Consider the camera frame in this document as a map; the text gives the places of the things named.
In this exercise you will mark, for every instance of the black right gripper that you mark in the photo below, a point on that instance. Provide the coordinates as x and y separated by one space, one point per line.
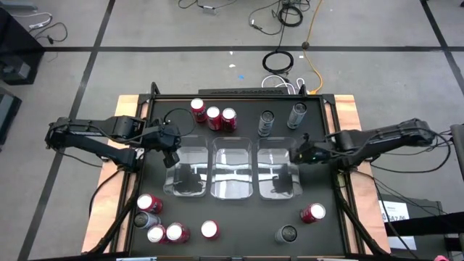
311 152

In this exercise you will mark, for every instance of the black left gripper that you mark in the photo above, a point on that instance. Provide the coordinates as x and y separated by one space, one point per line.
163 137

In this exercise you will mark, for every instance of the clear plastic bin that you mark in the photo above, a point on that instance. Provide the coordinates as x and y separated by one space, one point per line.
232 170
277 159
186 170

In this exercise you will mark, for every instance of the white slim Celsius can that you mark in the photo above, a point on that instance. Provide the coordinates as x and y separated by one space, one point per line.
296 116
266 123
145 220
286 233

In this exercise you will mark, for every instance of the orange Fanta soda can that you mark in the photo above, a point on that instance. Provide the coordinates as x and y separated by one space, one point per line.
177 232
148 203
198 108
210 229

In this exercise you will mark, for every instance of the red Coca-Cola soda can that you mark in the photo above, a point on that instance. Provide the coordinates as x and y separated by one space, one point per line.
214 117
312 213
156 233
229 119

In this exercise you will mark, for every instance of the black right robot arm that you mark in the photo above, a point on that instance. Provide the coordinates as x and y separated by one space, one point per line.
391 136

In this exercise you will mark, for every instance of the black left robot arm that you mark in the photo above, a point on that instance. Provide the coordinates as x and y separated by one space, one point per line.
90 127

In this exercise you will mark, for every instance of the black power strip bar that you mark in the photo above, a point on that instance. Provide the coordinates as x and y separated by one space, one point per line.
239 91

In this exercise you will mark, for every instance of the white paper sign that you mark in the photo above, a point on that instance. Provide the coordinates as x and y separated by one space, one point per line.
395 210

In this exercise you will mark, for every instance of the grey power adapter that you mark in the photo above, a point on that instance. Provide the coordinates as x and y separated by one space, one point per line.
209 9

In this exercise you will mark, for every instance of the black metal beam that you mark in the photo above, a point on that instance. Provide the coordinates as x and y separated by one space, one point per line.
435 221

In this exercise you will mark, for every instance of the dark grey equipment case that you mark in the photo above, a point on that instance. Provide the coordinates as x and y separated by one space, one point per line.
7 112

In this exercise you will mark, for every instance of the pink object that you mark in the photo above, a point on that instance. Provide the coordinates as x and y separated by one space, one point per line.
441 258

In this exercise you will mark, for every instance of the black cabinet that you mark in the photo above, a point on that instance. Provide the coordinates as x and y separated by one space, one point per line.
18 47

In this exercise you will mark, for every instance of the grey metal post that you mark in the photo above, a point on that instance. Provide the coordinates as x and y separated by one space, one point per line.
458 152

